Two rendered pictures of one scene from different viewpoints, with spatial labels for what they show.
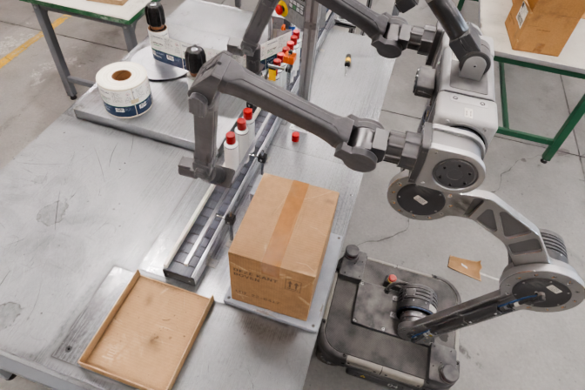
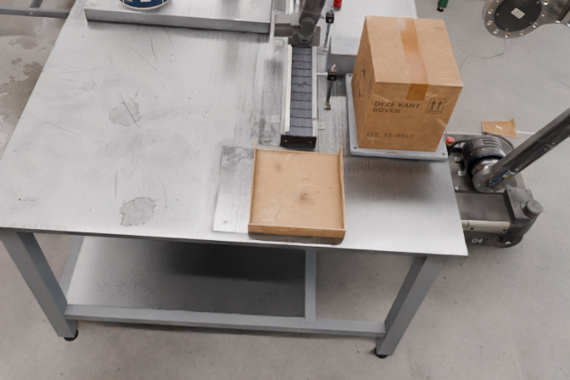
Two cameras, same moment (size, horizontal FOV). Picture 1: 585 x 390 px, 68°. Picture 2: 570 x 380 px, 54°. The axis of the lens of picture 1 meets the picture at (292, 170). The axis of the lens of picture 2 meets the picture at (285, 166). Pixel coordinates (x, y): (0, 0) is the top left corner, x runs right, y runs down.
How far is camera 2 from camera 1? 0.81 m
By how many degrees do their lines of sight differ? 12
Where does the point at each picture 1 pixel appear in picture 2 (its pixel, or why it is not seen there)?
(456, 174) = not seen: outside the picture
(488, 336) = (541, 184)
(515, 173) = not seen: hidden behind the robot
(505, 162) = not seen: hidden behind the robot
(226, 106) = not seen: outside the picture
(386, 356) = (468, 210)
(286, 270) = (435, 86)
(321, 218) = (441, 42)
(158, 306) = (291, 170)
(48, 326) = (192, 209)
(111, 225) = (198, 113)
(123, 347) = (278, 209)
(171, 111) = not seen: outside the picture
